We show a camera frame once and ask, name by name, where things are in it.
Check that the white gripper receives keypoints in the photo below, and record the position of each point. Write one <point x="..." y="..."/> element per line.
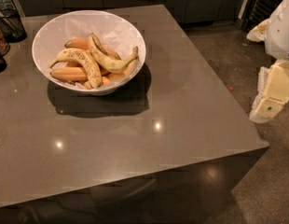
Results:
<point x="281" y="34"/>

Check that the spotted banana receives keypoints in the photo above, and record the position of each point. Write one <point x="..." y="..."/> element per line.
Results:
<point x="109" y="63"/>
<point x="80" y="56"/>

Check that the orange banana bottom right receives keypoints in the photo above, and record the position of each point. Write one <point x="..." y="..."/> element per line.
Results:
<point x="108" y="77"/>

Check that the orange banana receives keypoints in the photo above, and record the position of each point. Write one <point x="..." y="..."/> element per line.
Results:
<point x="80" y="43"/>
<point x="108" y="77"/>
<point x="69" y="74"/>

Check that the orange banana lower left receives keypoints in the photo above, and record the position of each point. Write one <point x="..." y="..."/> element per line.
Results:
<point x="69" y="74"/>

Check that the orange banana top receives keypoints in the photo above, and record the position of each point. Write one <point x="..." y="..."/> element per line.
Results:
<point x="80" y="43"/>

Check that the spotted banana front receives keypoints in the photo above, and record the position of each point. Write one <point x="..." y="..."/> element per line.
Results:
<point x="80" y="56"/>

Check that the dark woven object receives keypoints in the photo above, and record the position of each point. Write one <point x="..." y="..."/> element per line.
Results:
<point x="4" y="49"/>

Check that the black wire mesh basket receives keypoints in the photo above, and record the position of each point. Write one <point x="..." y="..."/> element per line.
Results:
<point x="11" y="25"/>

